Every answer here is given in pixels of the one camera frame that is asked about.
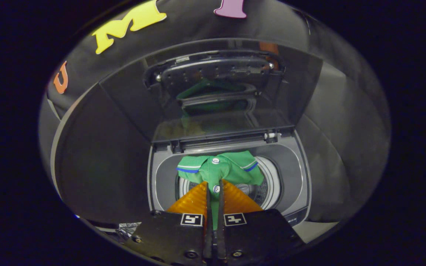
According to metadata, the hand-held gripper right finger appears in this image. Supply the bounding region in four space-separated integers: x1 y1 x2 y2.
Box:
217 180 304 263

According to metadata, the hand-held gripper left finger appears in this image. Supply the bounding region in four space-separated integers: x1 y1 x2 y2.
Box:
132 180 213 263

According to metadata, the green polo shirt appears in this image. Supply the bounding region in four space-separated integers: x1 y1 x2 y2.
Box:
176 150 264 229

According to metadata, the dark washing machine lid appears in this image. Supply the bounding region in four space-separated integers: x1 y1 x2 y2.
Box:
98 39 324 144

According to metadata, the white printed paper clutter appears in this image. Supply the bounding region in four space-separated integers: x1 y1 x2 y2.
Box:
118 222 142 238

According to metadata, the grey flat board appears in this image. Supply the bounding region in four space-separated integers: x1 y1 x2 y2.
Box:
50 83 152 224

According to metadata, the black backdrop cloth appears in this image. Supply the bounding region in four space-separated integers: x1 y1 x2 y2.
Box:
38 0 391 237

